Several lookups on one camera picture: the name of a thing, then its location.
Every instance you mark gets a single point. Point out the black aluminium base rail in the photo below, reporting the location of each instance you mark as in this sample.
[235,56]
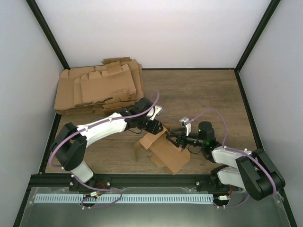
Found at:
[201,182]

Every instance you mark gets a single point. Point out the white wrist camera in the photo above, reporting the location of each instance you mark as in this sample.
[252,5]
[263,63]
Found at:
[185,122]
[156,110]

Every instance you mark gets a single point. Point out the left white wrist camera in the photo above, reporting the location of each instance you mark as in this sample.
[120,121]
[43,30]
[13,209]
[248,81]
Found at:
[156,110]

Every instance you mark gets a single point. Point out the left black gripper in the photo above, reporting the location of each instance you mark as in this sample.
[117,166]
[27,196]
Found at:
[154,128]

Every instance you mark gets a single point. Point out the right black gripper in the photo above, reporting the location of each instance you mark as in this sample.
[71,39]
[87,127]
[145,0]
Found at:
[182,137]

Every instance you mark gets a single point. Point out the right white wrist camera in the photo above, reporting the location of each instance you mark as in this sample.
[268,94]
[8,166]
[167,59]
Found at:
[185,122]

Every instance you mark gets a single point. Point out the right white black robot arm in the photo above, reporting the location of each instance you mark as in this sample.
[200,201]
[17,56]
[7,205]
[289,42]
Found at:
[252,171]

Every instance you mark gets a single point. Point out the black enclosure frame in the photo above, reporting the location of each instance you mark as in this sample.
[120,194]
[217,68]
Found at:
[264,57]

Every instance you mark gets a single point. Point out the brown cardboard box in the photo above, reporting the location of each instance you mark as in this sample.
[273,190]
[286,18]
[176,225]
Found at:
[163,153]

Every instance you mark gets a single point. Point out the light blue slotted cable duct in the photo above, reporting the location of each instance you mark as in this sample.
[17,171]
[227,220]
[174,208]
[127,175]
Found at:
[127,198]

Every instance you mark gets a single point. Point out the stack of flat cardboard sheets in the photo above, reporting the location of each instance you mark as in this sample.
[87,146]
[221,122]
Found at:
[105,88]

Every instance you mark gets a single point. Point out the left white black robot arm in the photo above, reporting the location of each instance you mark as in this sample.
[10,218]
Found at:
[70,144]

